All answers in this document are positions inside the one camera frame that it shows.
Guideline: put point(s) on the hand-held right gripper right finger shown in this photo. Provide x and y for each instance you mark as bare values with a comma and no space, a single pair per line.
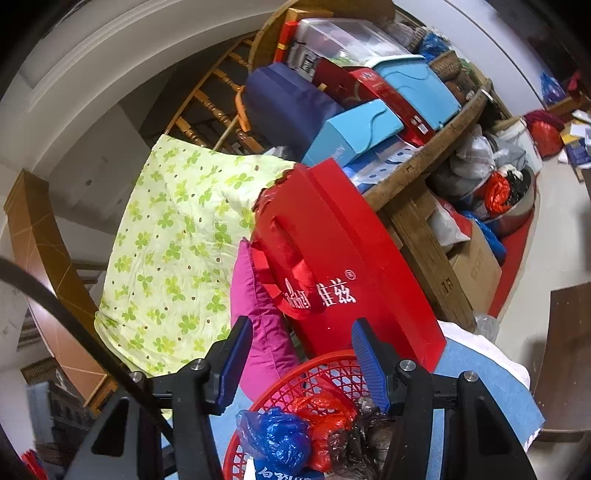
369,364

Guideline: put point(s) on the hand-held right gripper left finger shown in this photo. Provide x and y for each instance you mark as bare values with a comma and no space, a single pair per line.
233,364

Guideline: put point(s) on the red plastic basket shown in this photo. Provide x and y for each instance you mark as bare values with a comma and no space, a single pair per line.
332,369

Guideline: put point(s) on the grey black plastic bag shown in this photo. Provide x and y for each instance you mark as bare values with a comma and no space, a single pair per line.
360,443

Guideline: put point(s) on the blue plastic bag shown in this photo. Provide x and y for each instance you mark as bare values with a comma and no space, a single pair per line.
277,438
489,235

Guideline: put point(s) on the blue white toothpaste box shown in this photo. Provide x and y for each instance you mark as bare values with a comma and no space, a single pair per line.
281,475

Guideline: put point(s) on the pink pillow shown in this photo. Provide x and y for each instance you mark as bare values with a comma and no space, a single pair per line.
263,332

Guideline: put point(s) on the blue fleece towel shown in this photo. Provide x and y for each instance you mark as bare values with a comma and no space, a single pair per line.
485,383

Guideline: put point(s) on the clear plastic bag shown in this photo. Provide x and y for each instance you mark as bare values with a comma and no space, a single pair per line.
487,327

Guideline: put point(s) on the round wooden table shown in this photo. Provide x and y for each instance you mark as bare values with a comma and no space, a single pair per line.
434,258

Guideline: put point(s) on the red shopping bag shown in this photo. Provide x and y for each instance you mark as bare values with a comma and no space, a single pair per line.
351,240

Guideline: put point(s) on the green floral blanket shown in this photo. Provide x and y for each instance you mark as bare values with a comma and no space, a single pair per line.
175,240

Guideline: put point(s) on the cardboard box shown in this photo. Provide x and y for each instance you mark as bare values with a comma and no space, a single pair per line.
475,267

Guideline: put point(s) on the white plastic bag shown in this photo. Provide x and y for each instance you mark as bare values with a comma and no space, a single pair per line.
445,226
471,152

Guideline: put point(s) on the red floor mat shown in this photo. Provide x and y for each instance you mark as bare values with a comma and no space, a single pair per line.
512,267

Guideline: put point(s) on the shiny crinkled red plastic bag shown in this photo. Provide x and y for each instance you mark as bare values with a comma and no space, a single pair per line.
272,194

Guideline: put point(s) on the crumpled blue plastic bag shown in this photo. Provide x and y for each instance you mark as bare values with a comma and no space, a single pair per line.
489,235

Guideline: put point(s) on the dark wooden board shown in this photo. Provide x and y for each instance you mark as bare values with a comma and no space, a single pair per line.
568,360

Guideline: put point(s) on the blue dotted white package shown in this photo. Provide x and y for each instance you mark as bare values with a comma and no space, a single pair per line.
383,161

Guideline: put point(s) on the orange red plastic bag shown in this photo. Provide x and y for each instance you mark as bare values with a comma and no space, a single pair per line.
496,194

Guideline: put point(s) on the steel basin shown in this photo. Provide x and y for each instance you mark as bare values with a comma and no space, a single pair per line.
521,207

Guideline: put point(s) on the red garment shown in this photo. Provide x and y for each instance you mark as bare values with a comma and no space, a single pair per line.
34,466

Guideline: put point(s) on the brown wooden pillar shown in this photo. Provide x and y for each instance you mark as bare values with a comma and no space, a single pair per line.
37,240

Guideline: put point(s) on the light blue box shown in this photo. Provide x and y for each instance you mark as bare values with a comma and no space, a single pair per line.
351,129

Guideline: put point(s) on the wooden stair railing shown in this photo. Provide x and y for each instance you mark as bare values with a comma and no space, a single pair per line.
207,99

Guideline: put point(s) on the white bucket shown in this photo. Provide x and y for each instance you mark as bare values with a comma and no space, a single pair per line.
512,134

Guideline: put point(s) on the light blue plastic bin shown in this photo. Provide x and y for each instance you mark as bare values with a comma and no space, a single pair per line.
415,87

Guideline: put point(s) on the red flat box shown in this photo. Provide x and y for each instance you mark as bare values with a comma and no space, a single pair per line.
364,81

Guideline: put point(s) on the dark red bag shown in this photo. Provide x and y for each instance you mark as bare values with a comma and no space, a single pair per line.
545,134

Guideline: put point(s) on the scattered papers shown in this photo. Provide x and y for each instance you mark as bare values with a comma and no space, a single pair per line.
577,138

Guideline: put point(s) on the wicker basket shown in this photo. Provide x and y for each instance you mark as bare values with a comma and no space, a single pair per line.
445,64

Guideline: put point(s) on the clear plastic storage box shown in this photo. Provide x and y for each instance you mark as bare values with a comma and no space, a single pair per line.
346,37

